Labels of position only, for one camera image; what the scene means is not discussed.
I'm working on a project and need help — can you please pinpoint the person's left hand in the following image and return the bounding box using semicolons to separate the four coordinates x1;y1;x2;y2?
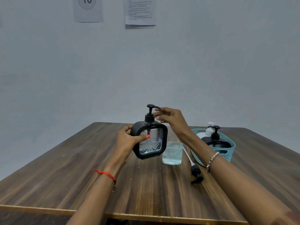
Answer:
110;125;151;173

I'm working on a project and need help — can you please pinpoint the person's right hand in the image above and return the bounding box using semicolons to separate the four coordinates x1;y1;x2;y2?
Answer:
153;107;194;146

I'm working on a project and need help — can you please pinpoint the black square dispenser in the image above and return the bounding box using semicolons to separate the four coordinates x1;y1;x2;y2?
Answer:
201;136;232;148
130;121;168;160

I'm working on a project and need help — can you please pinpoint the tall clear plastic bottle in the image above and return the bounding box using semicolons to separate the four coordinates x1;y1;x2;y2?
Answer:
162;123;183;166

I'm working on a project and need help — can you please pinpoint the white pump head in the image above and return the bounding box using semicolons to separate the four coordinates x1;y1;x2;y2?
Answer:
205;122;218;137

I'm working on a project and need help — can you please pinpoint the black pump with short tube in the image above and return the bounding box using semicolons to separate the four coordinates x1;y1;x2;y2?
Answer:
207;125;221;141

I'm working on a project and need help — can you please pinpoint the black pump with long tube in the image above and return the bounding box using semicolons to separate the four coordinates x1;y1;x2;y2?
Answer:
182;146;204;185

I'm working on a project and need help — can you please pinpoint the person's left forearm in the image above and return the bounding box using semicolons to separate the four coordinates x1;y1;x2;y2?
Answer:
65;165;121;225

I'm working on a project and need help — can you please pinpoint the person's right forearm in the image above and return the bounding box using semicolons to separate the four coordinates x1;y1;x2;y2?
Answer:
185;136;300;225

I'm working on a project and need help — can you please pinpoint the teal plastic basket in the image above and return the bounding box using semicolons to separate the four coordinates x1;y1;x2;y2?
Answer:
190;128;236;168

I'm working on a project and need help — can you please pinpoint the paper sheet with text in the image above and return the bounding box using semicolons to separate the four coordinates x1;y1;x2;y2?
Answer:
123;0;157;26

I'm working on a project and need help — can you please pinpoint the paper sheet with circle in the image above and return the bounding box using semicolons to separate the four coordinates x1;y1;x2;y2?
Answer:
72;0;104;23

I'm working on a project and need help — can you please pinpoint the maroon sleeve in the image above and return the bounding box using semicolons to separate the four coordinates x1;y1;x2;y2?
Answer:
269;210;300;225

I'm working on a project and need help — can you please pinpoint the red thread bracelet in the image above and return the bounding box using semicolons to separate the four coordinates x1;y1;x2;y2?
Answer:
91;169;117;186

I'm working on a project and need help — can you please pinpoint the silver bead bracelet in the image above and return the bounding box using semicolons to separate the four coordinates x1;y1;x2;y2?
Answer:
205;151;220;173

